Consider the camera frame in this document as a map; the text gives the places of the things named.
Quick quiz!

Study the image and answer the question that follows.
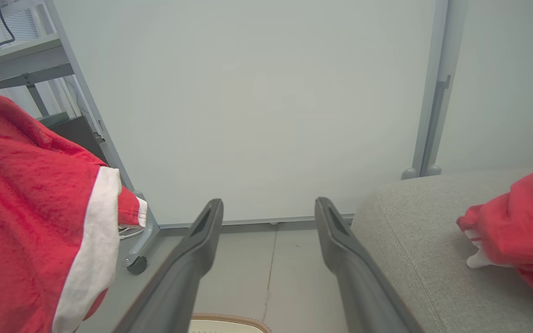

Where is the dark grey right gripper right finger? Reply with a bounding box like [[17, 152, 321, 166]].
[[315, 197, 424, 333]]

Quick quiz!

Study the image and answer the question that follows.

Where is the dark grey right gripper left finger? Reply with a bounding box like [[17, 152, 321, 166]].
[[113, 199, 224, 333]]

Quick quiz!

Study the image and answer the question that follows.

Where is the red white-trimmed garment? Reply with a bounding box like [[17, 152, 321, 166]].
[[456, 160, 533, 315], [0, 85, 149, 333]]

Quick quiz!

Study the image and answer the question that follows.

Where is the grey fabric sofa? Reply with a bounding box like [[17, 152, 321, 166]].
[[350, 168, 533, 333]]

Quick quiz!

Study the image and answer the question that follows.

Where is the black partition caster wheel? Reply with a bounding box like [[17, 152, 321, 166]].
[[127, 256, 149, 276]]

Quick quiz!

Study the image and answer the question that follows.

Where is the white laundry basket brown rim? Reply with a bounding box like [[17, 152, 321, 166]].
[[188, 313, 272, 333]]

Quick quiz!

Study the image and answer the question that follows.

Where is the black box under desk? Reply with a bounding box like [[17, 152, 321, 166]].
[[39, 115, 111, 165]]

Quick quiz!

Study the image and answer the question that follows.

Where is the grey metal desk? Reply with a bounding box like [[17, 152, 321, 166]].
[[0, 0, 82, 118]]

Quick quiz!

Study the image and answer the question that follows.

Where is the white floor cable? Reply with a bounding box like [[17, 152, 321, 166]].
[[118, 224, 145, 241]]

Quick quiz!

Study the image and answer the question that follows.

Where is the wide white partition grey frame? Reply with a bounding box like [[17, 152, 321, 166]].
[[43, 0, 450, 269]]

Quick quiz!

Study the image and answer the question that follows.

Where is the narrow white partition grey frame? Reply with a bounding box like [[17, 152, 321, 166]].
[[421, 0, 533, 177]]

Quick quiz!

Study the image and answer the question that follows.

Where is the black desk cable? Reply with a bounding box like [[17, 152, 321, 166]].
[[0, 0, 16, 93]]

